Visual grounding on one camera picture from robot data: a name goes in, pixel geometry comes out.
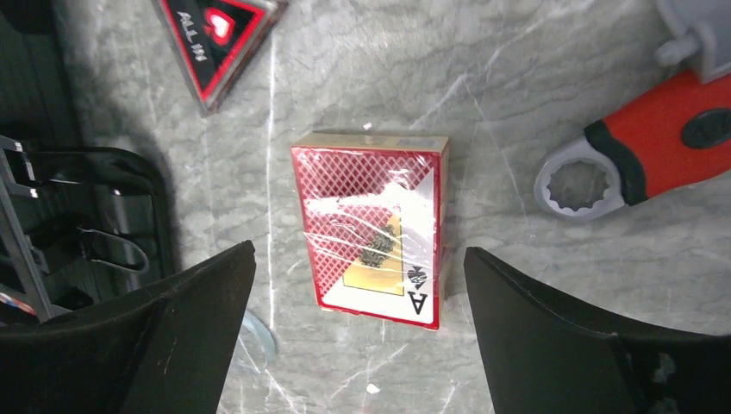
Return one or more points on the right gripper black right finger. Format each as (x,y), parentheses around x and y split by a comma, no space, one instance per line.
(545,351)

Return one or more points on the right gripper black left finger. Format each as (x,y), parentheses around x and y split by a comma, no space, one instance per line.
(164,348)

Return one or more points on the red card deck box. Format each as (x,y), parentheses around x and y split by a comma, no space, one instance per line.
(373,210)

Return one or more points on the black poker chip case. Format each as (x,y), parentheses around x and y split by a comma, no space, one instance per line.
(80,224)

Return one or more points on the red triangular all-in marker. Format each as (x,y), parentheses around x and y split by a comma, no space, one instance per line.
(214,41)

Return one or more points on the red handled tool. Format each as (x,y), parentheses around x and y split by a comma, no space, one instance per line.
(674,135)

